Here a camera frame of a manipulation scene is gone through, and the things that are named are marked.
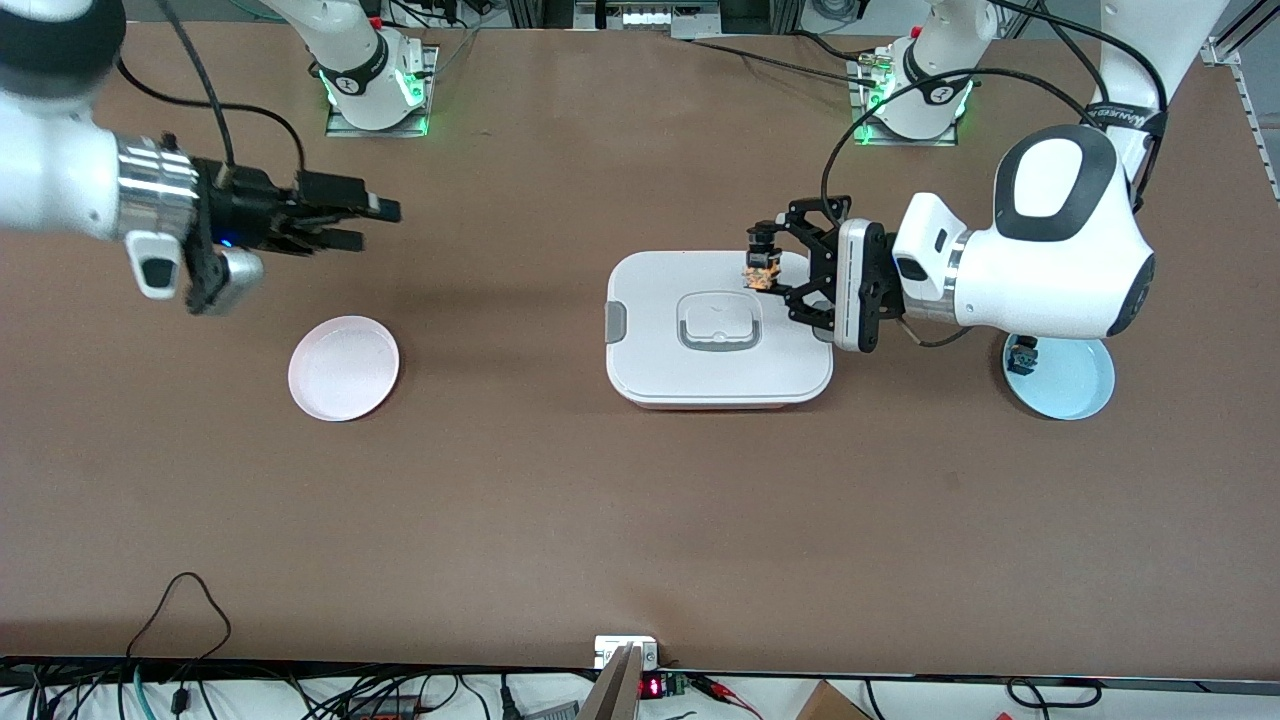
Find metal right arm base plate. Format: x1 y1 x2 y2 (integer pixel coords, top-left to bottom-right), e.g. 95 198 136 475
325 45 440 138

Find red and black probe leads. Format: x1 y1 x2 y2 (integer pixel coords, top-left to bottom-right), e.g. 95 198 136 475
688 672 763 720

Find black looped thin cable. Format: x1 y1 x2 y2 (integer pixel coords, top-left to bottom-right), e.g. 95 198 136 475
124 571 234 691

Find brown cardboard piece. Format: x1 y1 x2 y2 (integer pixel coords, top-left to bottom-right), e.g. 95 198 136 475
794 680 873 720

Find grey slanted bar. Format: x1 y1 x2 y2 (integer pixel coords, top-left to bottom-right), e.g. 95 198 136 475
577 643 644 720

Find black cable across table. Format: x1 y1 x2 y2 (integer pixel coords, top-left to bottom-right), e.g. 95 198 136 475
688 36 881 85

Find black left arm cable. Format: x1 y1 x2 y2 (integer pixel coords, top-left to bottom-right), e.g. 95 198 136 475
820 0 1171 233

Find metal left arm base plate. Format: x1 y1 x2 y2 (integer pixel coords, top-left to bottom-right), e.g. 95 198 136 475
850 50 959 148

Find white lunch box grey clips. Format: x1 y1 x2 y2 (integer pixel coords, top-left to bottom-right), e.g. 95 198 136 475
605 250 835 410

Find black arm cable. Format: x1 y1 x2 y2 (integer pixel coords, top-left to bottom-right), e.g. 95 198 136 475
820 0 1171 233
113 0 307 193

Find small white socket box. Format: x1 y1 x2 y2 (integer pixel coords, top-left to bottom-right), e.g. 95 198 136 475
594 636 660 670

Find orange push button switch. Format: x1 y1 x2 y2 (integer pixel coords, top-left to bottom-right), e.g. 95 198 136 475
741 226 785 294

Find light blue round plate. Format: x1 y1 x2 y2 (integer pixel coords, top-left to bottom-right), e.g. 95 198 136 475
1002 333 1116 421

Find black coiled cable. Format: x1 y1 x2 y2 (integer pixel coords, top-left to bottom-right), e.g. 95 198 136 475
1004 677 1103 710

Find pink round plate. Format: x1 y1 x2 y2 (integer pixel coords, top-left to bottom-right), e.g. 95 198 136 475
288 316 401 422

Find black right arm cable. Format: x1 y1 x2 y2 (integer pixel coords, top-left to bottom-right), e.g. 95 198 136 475
113 0 307 193

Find aluminium frame rail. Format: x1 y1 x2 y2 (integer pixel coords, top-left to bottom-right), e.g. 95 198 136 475
1205 0 1280 206

